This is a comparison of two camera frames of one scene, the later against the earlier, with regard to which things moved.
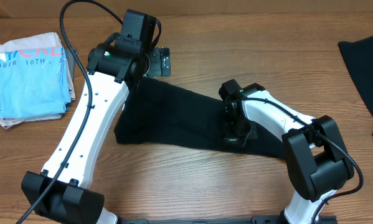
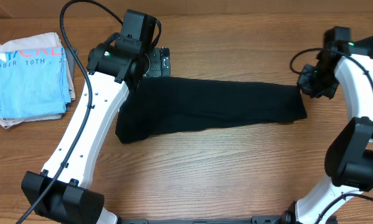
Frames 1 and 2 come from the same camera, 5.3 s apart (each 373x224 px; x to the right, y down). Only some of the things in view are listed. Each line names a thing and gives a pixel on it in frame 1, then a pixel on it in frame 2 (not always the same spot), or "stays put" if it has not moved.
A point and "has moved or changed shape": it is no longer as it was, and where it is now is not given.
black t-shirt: (159, 111) has moved or changed shape
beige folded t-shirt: (50, 40) stays put
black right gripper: (229, 137) to (304, 84)
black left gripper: (159, 65) stays put
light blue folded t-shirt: (30, 82) stays put
